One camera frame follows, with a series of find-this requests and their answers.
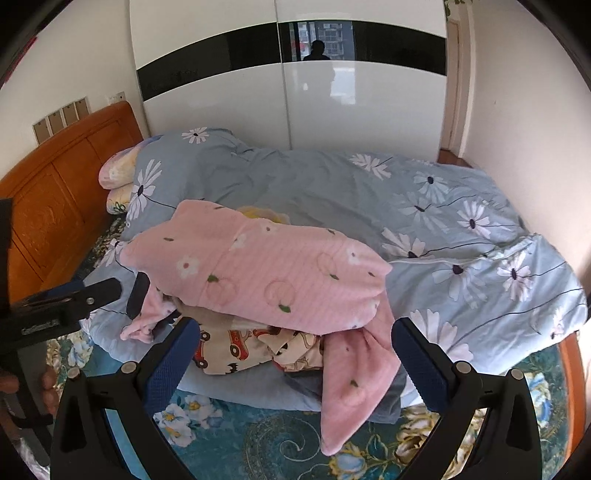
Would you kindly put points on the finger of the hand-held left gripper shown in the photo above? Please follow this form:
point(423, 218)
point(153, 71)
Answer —
point(99, 291)
point(138, 295)

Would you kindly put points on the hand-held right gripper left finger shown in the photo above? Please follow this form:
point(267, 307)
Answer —
point(170, 369)

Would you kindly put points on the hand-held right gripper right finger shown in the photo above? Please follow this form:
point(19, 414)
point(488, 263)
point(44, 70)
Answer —
point(427, 369)

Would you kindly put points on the pink floral fleece garment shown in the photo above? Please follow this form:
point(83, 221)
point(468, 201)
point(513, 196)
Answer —
point(277, 277)

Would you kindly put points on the person's left hand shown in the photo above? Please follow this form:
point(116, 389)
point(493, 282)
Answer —
point(50, 387)

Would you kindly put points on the dark grey garment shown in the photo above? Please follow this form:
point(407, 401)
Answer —
point(388, 407)

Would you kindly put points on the beige garment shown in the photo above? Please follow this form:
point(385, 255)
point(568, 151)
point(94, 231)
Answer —
point(207, 318)

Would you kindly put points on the cream cartoon print garment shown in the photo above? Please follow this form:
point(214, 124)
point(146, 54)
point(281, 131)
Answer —
point(231, 350)

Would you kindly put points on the yellow floral rolled pillow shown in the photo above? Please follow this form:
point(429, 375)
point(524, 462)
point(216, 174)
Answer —
point(117, 201)

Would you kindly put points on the wooden bed headboard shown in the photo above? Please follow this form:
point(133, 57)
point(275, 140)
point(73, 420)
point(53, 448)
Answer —
point(55, 194)

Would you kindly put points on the peach floral pillow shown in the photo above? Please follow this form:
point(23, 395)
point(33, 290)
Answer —
point(120, 168)

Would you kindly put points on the teal floral plush blanket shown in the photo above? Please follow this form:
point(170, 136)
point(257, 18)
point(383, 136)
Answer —
point(277, 443)

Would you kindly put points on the yellow cloth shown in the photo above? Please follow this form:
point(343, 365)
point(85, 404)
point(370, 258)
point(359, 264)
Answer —
point(258, 213)

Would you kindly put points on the blue daisy print duvet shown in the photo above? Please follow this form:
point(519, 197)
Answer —
point(323, 184)

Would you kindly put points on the white wardrobe with black band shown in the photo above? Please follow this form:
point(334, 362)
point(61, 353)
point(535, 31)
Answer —
point(369, 106)

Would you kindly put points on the wooden bed side rail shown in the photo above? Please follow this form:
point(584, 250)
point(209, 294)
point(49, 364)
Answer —
point(575, 369)

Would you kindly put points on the white wall socket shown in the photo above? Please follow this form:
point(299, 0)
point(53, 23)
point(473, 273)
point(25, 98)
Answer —
point(116, 97)

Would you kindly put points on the white door frame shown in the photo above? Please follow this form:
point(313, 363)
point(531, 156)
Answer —
point(455, 92)

